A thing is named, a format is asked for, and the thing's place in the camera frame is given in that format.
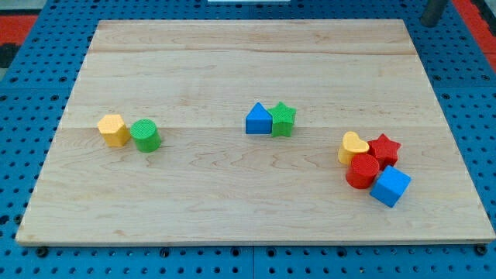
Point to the blue triangle block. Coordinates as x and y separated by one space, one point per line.
258 120

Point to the green star block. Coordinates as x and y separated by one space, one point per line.
283 120

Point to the red star block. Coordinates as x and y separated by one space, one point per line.
384 150

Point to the light wooden board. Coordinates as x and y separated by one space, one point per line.
211 184

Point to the green cylinder block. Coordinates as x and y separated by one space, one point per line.
145 135

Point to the yellow heart block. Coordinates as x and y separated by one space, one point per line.
351 145

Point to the red cylinder block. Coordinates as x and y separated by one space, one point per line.
362 171

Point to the yellow hexagon block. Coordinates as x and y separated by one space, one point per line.
113 130

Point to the blue cube block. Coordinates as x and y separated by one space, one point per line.
390 186

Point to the grey cylindrical rod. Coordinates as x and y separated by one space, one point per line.
432 12

